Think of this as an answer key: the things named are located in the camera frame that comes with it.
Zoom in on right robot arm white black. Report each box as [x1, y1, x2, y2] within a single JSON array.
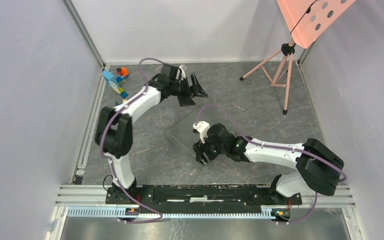
[[192, 121, 346, 204]]

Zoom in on pink tripod stand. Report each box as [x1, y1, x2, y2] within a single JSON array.
[[239, 38, 296, 115]]

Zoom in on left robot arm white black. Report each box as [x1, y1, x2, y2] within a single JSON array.
[[95, 63, 208, 204]]

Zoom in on pink perforated board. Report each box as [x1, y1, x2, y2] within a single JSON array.
[[276, 0, 355, 49]]

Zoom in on blue toy block stack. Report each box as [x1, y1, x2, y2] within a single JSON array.
[[101, 70, 130, 99]]

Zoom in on white slotted cable duct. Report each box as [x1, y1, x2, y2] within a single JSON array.
[[66, 206, 291, 220]]

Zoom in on grey cloth napkin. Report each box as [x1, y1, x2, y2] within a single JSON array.
[[163, 107, 209, 160]]

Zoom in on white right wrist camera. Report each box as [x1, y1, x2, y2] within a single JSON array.
[[192, 121, 211, 144]]

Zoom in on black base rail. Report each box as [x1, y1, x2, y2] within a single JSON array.
[[105, 184, 303, 214]]

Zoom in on orange toy figure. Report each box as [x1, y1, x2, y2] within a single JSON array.
[[116, 67, 130, 78]]

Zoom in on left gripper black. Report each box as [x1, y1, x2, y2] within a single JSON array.
[[169, 73, 208, 107]]

